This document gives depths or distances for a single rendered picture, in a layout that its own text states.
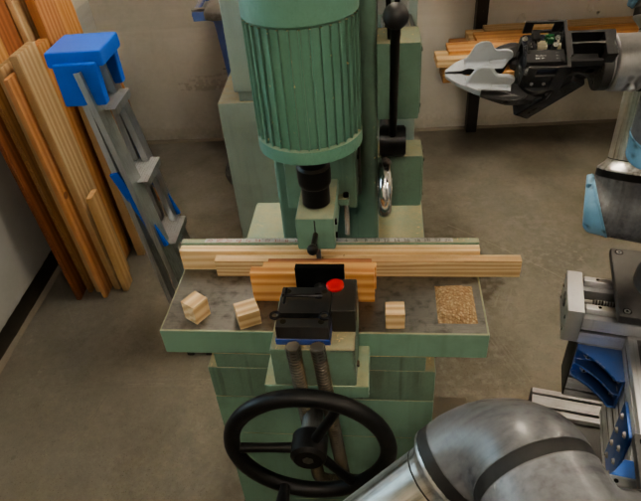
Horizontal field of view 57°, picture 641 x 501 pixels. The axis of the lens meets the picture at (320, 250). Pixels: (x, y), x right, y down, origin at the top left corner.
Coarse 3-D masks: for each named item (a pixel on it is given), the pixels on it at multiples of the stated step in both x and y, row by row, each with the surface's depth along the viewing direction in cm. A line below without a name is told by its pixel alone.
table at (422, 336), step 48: (192, 288) 118; (240, 288) 117; (384, 288) 114; (432, 288) 113; (480, 288) 113; (192, 336) 110; (240, 336) 109; (384, 336) 105; (432, 336) 104; (480, 336) 103
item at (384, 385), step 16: (256, 208) 158; (272, 208) 157; (400, 208) 153; (416, 208) 152; (256, 224) 152; (272, 224) 151; (384, 224) 148; (400, 224) 147; (416, 224) 147; (224, 368) 115; (240, 368) 114; (256, 368) 114; (432, 368) 111; (224, 384) 118; (240, 384) 117; (256, 384) 117; (384, 384) 114; (400, 384) 113; (416, 384) 113; (432, 384) 112; (400, 400) 116; (416, 400) 116; (432, 400) 116
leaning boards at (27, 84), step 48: (0, 0) 215; (48, 0) 230; (0, 48) 207; (48, 48) 219; (0, 96) 205; (48, 96) 212; (0, 144) 209; (48, 144) 215; (96, 144) 241; (48, 192) 230; (96, 192) 233; (48, 240) 235; (96, 240) 242; (96, 288) 257
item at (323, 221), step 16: (336, 192) 112; (304, 208) 108; (320, 208) 107; (336, 208) 110; (304, 224) 106; (320, 224) 105; (336, 224) 107; (304, 240) 108; (320, 240) 108; (336, 240) 110
